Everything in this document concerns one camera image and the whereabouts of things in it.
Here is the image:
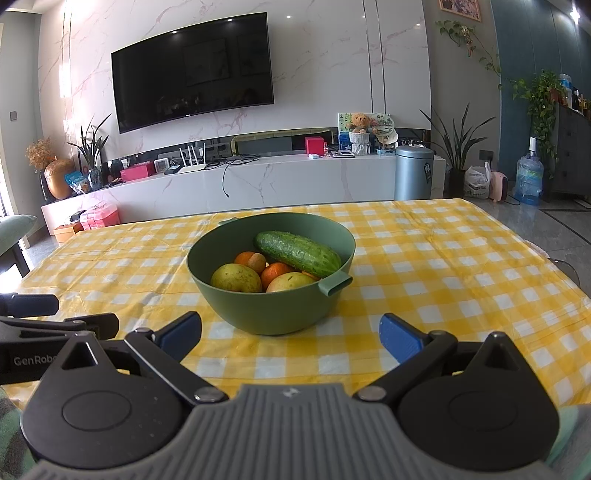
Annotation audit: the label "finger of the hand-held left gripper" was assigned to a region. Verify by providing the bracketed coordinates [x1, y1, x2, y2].
[0, 313, 120, 342]
[0, 293, 60, 319]

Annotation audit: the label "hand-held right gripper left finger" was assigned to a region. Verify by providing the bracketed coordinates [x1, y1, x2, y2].
[48, 311, 229, 406]

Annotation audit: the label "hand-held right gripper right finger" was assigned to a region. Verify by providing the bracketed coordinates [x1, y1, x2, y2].
[353, 312, 535, 407]

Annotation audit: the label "yellow-green pear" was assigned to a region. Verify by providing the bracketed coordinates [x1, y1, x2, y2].
[211, 263, 263, 294]

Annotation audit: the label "green bowl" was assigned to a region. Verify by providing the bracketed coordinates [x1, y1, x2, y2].
[187, 212, 356, 336]

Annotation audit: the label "reddish yellow pear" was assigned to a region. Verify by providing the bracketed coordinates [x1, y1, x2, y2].
[266, 272, 317, 294]

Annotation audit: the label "green cucumber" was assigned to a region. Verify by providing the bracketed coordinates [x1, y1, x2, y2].
[254, 231, 342, 278]

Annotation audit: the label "green patterned cloth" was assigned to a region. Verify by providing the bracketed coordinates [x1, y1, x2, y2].
[0, 385, 38, 480]

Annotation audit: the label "yellow checkered tablecloth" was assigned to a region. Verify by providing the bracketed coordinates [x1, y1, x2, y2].
[9, 198, 583, 411]

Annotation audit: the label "green cushioned chair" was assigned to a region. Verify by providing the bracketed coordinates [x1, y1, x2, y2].
[0, 215, 38, 278]

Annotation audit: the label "brown box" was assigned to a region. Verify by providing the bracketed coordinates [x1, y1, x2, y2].
[53, 222, 85, 243]

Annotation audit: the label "pink storage box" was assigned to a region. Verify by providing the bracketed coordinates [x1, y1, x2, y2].
[79, 203, 121, 232]

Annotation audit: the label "brown round vase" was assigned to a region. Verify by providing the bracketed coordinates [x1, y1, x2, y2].
[44, 158, 75, 200]

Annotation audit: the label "blue snack bag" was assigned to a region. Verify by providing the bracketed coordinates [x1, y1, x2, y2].
[65, 171, 93, 193]

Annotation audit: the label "dried yellow flowers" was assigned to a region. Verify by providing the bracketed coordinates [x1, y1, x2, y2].
[26, 137, 56, 169]

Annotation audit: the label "magenta box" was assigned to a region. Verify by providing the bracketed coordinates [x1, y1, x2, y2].
[120, 164, 155, 183]

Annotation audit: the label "grey-blue trash can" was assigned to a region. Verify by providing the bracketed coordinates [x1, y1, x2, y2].
[394, 146, 435, 201]

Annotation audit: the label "white router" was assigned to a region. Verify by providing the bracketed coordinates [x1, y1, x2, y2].
[178, 144, 208, 175]

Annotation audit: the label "long-leaf plant in glass vase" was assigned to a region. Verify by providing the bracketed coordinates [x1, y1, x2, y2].
[68, 114, 113, 190]

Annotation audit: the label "white plastic bag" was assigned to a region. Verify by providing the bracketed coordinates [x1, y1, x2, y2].
[464, 161, 491, 199]

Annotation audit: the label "pink heater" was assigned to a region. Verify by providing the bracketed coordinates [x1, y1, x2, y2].
[489, 171, 509, 203]

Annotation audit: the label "white marble TV cabinet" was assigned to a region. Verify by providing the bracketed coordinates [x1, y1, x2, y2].
[41, 154, 446, 232]

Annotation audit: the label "long-leaf plant in black pot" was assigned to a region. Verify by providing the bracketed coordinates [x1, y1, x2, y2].
[419, 104, 497, 197]

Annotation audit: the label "blue water jug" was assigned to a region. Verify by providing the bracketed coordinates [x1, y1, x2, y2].
[515, 137, 544, 206]

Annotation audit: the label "round paper fan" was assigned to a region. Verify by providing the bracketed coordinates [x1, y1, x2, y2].
[372, 115, 398, 148]

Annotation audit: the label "small painted picture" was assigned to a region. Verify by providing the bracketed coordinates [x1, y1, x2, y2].
[338, 112, 356, 151]

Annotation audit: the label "brown teddy bear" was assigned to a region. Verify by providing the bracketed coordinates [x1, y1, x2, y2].
[348, 113, 372, 154]

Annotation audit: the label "dark cabinet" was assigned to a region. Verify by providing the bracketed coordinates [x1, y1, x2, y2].
[551, 102, 591, 204]

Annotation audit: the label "black television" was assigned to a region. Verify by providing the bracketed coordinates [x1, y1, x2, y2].
[111, 12, 275, 134]

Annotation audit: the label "bushy green pothos plant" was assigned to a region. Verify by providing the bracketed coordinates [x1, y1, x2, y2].
[510, 70, 561, 178]

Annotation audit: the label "hanging vine plant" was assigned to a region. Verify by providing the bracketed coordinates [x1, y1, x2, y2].
[434, 18, 504, 90]

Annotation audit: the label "black cable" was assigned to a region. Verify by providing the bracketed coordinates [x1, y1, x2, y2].
[222, 157, 259, 199]

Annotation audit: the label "framed wall picture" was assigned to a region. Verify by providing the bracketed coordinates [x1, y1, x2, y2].
[438, 0, 482, 23]

